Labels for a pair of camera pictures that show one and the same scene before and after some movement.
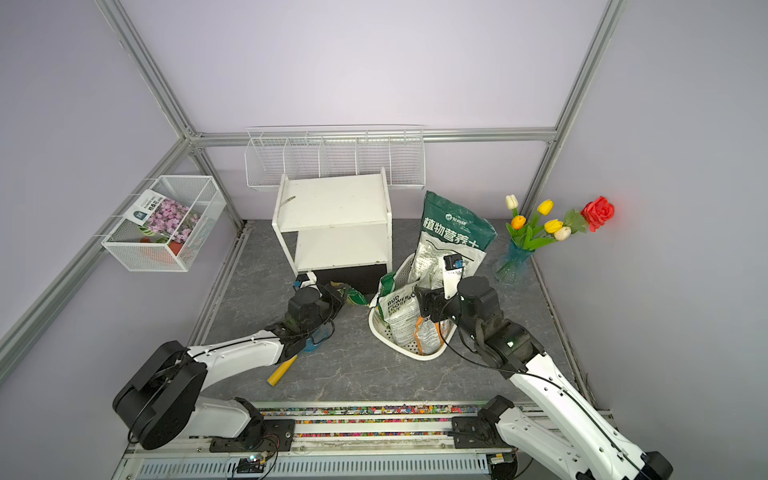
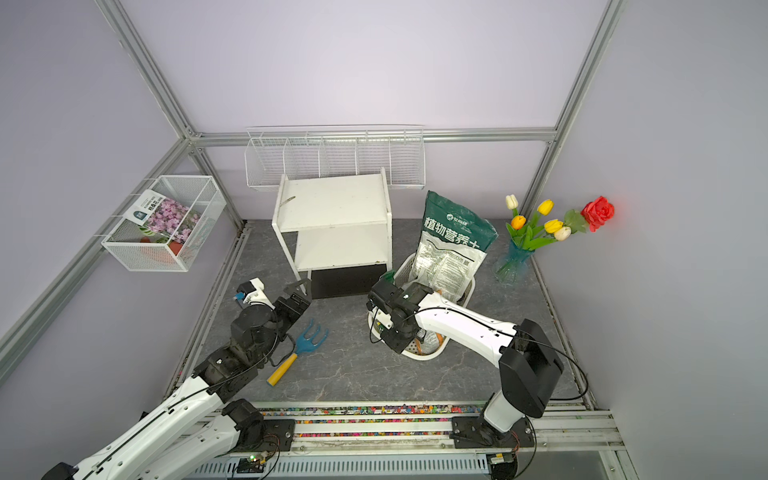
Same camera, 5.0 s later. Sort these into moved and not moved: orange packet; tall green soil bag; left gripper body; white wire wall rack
Moved: left gripper body
Not moved: white wire wall rack; orange packet; tall green soil bag
